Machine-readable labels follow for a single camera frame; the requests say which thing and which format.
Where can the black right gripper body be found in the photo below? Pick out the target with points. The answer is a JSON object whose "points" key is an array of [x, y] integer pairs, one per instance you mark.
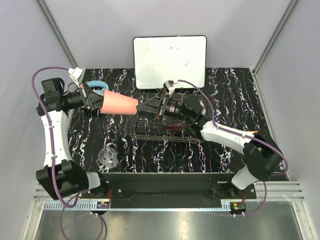
{"points": [[165, 103]]}

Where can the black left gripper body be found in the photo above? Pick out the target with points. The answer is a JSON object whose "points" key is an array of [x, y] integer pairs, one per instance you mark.
{"points": [[84, 92]]}

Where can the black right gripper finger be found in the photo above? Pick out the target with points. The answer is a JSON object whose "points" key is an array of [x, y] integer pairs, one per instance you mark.
{"points": [[148, 110], [149, 100]]}

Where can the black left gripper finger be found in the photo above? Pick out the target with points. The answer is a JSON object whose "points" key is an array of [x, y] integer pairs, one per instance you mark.
{"points": [[96, 95], [97, 104]]}

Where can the pink plastic cup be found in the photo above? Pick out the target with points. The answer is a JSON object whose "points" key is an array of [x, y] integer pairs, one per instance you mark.
{"points": [[115, 103]]}

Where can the red floral plate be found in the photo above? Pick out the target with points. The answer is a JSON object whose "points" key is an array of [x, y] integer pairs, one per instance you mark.
{"points": [[177, 127]]}

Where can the clear plastic glass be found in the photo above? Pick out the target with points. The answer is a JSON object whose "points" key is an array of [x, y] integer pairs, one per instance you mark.
{"points": [[108, 157]]}

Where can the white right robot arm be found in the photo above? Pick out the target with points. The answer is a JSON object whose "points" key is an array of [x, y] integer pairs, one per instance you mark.
{"points": [[262, 154]]}

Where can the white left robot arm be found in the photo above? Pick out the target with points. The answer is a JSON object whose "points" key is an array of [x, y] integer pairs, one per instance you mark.
{"points": [[61, 176]]}

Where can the light blue headphones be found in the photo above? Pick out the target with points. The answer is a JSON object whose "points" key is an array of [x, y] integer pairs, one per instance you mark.
{"points": [[98, 83]]}

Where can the white dry-erase board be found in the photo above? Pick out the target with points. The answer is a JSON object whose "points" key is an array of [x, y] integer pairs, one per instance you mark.
{"points": [[158, 59]]}

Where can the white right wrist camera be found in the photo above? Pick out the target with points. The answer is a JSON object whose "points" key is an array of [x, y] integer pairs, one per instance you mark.
{"points": [[170, 86]]}

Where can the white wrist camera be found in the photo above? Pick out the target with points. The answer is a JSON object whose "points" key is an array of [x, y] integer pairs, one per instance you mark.
{"points": [[75, 74], [170, 86]]}

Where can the wire dish rack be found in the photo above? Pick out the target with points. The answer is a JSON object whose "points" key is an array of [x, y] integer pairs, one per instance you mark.
{"points": [[140, 128]]}

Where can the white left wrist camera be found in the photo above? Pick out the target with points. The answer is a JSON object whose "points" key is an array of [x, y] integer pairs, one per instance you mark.
{"points": [[75, 74]]}

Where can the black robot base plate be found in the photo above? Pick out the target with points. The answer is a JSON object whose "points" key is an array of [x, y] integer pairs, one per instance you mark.
{"points": [[168, 191]]}

